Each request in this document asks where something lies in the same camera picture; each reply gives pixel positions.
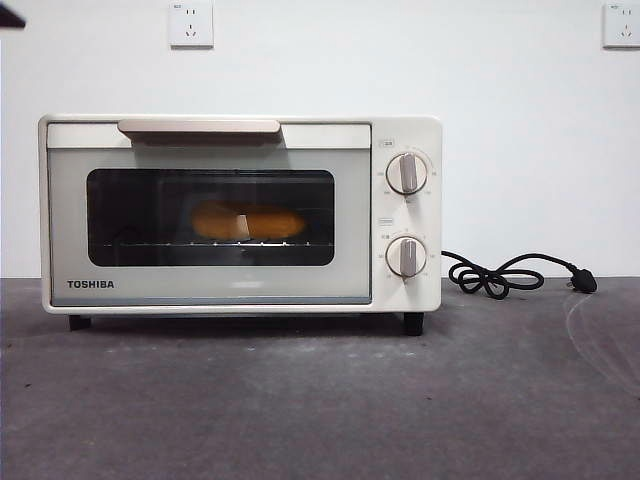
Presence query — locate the yellow corn cob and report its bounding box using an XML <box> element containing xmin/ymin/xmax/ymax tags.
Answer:
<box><xmin>190</xmin><ymin>200</ymin><xmax>307</xmax><ymax>241</ymax></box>

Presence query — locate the cream oven knob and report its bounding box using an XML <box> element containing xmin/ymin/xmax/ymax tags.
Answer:
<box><xmin>385</xmin><ymin>235</ymin><xmax>429</xmax><ymax>279</ymax></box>
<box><xmin>385</xmin><ymin>152</ymin><xmax>431</xmax><ymax>197</ymax></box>

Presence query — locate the cream Toshiba toaster oven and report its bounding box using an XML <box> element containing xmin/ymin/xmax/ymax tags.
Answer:
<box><xmin>37</xmin><ymin>113</ymin><xmax>444</xmax><ymax>337</ymax></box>

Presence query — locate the white wall socket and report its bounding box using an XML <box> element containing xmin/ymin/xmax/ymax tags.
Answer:
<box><xmin>601</xmin><ymin>2</ymin><xmax>640</xmax><ymax>51</ymax></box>
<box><xmin>169</xmin><ymin>0</ymin><xmax>216</xmax><ymax>51</ymax></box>

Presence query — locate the glass oven door with handle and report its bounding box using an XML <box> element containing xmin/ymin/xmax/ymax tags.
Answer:
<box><xmin>45</xmin><ymin>118</ymin><xmax>373</xmax><ymax>307</ymax></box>

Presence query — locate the metal wire oven rack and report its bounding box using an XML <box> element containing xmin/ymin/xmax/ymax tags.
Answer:
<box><xmin>101</xmin><ymin>240</ymin><xmax>335</xmax><ymax>250</ymax></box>

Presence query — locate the black oven power cable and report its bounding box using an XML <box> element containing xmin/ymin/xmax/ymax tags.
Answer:
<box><xmin>440</xmin><ymin>249</ymin><xmax>599</xmax><ymax>302</ymax></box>

